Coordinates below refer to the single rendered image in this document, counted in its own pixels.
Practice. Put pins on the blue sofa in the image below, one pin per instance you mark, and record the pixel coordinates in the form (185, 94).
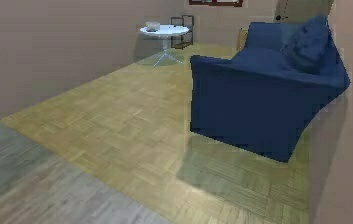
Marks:
(250, 110)

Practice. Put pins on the white round table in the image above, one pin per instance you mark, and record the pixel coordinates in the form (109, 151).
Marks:
(165, 31)

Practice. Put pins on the tan wooden chair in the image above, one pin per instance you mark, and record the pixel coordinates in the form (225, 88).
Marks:
(241, 39)

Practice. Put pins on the dark red framed window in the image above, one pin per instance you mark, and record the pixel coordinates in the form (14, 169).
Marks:
(216, 2)

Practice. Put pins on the blue sofa cushion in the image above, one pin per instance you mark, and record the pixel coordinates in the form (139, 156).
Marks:
(309, 45)

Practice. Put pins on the beige room door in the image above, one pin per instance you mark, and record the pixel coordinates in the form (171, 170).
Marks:
(300, 10)

